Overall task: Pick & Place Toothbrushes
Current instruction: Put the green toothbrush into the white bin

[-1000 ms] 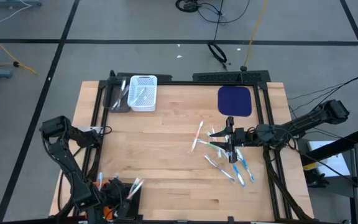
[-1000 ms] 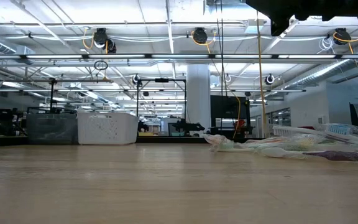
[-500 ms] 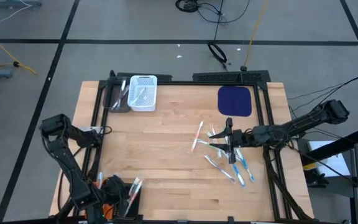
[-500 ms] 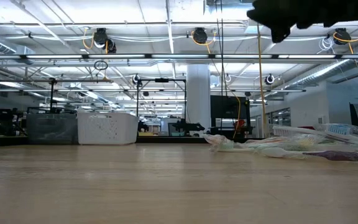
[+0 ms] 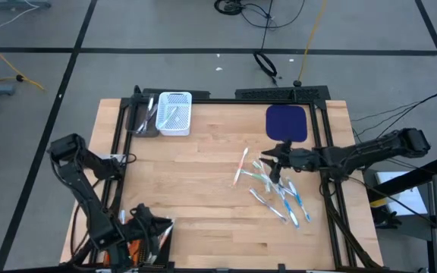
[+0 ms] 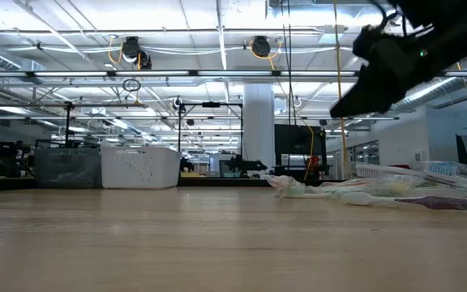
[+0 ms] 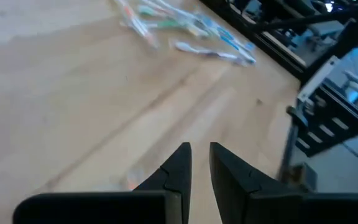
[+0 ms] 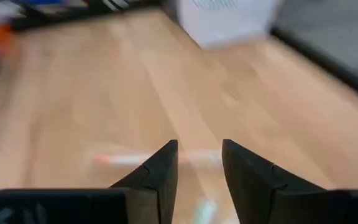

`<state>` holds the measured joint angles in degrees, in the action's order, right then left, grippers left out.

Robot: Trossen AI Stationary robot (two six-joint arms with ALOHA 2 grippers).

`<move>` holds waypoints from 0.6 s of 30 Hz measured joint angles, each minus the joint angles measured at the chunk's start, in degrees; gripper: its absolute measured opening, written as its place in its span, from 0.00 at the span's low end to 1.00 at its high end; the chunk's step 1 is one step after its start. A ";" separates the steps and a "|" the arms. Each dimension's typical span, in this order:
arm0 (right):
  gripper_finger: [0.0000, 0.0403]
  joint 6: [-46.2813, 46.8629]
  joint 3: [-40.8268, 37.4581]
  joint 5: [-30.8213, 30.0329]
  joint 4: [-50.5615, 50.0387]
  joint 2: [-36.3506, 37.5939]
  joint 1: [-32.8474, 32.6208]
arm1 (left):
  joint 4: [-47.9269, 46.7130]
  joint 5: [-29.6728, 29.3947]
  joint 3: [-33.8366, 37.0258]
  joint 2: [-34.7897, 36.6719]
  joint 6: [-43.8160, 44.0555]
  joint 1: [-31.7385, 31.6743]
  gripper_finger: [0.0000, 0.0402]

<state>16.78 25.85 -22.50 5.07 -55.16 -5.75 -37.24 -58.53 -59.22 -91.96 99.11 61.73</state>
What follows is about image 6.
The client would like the grey perforated plastic basket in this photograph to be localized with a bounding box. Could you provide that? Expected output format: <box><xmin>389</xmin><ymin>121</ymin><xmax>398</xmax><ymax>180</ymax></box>
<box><xmin>34</xmin><ymin>147</ymin><xmax>102</xmax><ymax>190</ymax></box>

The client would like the black background station frame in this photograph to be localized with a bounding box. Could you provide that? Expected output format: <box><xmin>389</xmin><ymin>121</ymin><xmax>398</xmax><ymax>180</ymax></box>
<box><xmin>178</xmin><ymin>101</ymin><xmax>245</xmax><ymax>178</ymax></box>

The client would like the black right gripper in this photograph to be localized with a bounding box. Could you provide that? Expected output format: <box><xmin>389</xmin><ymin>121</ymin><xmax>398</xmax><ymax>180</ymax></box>
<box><xmin>329</xmin><ymin>11</ymin><xmax>467</xmax><ymax>119</ymax></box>

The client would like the black monitor on stand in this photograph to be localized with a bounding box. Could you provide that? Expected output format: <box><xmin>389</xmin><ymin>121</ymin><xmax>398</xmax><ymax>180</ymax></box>
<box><xmin>272</xmin><ymin>124</ymin><xmax>328</xmax><ymax>180</ymax></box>

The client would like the yellow hanging cable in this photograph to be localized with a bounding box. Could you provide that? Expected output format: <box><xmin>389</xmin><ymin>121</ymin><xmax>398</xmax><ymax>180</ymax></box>
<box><xmin>332</xmin><ymin>0</ymin><xmax>348</xmax><ymax>179</ymax></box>

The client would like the blue white toothbrush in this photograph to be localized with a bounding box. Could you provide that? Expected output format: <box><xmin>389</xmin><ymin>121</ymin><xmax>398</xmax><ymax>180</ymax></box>
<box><xmin>419</xmin><ymin>161</ymin><xmax>467</xmax><ymax>191</ymax></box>

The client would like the yellow background cable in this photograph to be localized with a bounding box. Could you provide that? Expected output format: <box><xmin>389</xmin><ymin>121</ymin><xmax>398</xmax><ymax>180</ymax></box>
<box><xmin>300</xmin><ymin>119</ymin><xmax>316</xmax><ymax>179</ymax></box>

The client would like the clear plastic bags pile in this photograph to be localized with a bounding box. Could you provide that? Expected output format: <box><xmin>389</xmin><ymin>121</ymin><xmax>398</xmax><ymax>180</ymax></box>
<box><xmin>334</xmin><ymin>190</ymin><xmax>467</xmax><ymax>216</ymax></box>

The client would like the black hanging cable loop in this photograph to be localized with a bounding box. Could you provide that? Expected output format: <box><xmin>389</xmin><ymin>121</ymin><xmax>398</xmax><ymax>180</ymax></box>
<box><xmin>122</xmin><ymin>78</ymin><xmax>142</xmax><ymax>93</ymax></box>

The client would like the white perforated plastic basket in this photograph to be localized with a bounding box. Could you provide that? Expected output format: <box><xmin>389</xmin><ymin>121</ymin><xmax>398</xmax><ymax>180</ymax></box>
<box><xmin>100</xmin><ymin>145</ymin><xmax>182</xmax><ymax>190</ymax></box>

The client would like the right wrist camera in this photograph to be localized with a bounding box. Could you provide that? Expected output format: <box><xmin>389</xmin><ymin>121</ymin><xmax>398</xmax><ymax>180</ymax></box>
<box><xmin>352</xmin><ymin>24</ymin><xmax>384</xmax><ymax>60</ymax></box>

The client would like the long linear ceiling light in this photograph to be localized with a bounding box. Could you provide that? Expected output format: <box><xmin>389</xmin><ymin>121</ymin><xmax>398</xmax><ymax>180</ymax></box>
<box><xmin>0</xmin><ymin>70</ymin><xmax>360</xmax><ymax>79</ymax></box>

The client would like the white structural column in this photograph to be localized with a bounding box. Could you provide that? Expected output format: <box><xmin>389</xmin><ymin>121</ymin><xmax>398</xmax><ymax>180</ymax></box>
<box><xmin>243</xmin><ymin>84</ymin><xmax>276</xmax><ymax>178</ymax></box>

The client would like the black vertical post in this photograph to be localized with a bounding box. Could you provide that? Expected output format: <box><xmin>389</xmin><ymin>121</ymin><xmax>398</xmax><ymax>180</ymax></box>
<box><xmin>64</xmin><ymin>101</ymin><xmax>75</xmax><ymax>148</ymax></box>

